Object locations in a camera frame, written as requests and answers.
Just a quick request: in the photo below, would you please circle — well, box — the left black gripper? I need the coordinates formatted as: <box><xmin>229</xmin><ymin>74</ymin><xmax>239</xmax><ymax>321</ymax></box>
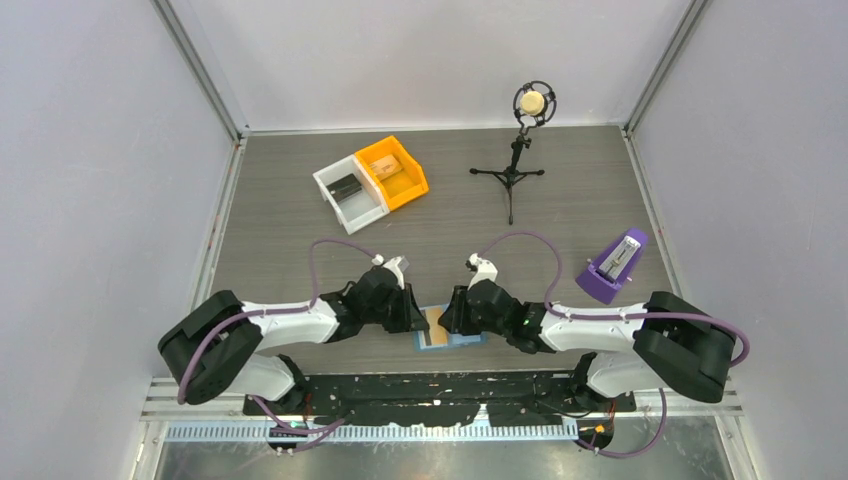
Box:
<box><xmin>363</xmin><ymin>282</ymin><xmax>429</xmax><ymax>333</ymax></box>

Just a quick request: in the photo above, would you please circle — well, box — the gold credit card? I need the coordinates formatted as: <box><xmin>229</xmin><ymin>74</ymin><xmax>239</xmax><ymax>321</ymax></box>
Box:
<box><xmin>422</xmin><ymin>305</ymin><xmax>450</xmax><ymax>349</ymax></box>

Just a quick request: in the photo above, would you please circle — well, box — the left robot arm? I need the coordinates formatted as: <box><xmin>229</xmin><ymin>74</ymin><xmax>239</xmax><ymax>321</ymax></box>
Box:
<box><xmin>157</xmin><ymin>266</ymin><xmax>429</xmax><ymax>414</ymax></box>

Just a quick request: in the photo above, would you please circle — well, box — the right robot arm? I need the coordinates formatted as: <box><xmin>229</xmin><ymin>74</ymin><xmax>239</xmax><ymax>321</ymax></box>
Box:
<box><xmin>438</xmin><ymin>280</ymin><xmax>739</xmax><ymax>411</ymax></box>

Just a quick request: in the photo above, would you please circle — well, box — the card in orange bin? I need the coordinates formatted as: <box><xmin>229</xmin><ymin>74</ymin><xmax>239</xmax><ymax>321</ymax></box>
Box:
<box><xmin>369</xmin><ymin>154</ymin><xmax>404</xmax><ymax>181</ymax></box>

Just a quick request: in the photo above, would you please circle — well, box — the orange plastic bin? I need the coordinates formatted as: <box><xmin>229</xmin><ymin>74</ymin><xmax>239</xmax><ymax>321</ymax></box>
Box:
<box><xmin>354</xmin><ymin>135</ymin><xmax>429</xmax><ymax>212</ymax></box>

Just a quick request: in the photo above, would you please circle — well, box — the white plastic bin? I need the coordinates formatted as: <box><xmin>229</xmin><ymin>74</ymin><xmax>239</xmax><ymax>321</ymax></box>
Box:
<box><xmin>312</xmin><ymin>154</ymin><xmax>390</xmax><ymax>235</ymax></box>

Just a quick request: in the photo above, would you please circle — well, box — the black tripod mic stand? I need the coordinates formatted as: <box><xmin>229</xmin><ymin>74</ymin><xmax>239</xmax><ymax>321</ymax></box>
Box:
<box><xmin>469</xmin><ymin>127</ymin><xmax>546</xmax><ymax>225</ymax></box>

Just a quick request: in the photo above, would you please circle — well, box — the purple metronome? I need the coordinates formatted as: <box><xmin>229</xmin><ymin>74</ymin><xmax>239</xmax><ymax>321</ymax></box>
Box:
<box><xmin>575</xmin><ymin>228</ymin><xmax>649</xmax><ymax>305</ymax></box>

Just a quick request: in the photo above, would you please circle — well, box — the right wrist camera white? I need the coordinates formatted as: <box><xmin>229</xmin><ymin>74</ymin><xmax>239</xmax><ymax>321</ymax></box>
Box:
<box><xmin>466</xmin><ymin>253</ymin><xmax>498</xmax><ymax>288</ymax></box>

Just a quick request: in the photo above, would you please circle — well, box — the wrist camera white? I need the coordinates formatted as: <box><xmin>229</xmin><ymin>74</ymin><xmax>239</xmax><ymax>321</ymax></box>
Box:
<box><xmin>371</xmin><ymin>254</ymin><xmax>410</xmax><ymax>290</ymax></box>
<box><xmin>466</xmin><ymin>253</ymin><xmax>498</xmax><ymax>288</ymax></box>

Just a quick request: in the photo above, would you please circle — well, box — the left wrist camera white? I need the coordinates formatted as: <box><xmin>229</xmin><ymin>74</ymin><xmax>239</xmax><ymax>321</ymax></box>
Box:
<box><xmin>371</xmin><ymin>254</ymin><xmax>410</xmax><ymax>290</ymax></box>

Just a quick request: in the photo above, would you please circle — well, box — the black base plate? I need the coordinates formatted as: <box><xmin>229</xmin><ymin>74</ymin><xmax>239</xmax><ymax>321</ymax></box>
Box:
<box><xmin>243</xmin><ymin>371</ymin><xmax>635</xmax><ymax>427</ymax></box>

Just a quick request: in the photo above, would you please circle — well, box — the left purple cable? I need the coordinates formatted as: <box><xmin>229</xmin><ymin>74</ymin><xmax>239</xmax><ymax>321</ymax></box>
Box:
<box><xmin>176</xmin><ymin>238</ymin><xmax>386</xmax><ymax>407</ymax></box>

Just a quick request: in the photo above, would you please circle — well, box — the purple cable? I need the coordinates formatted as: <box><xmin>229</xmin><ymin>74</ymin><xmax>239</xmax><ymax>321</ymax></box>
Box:
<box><xmin>480</xmin><ymin>230</ymin><xmax>752</xmax><ymax>460</ymax></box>
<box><xmin>176</xmin><ymin>238</ymin><xmax>386</xmax><ymax>407</ymax></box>

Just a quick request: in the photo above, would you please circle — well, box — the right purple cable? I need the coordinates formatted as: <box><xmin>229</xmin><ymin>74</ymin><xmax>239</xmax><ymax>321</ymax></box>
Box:
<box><xmin>480</xmin><ymin>230</ymin><xmax>752</xmax><ymax>460</ymax></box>

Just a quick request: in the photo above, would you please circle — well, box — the microphone with shock mount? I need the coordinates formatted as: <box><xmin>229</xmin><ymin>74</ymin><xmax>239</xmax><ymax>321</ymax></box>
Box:
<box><xmin>513</xmin><ymin>80</ymin><xmax>557</xmax><ymax>130</ymax></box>

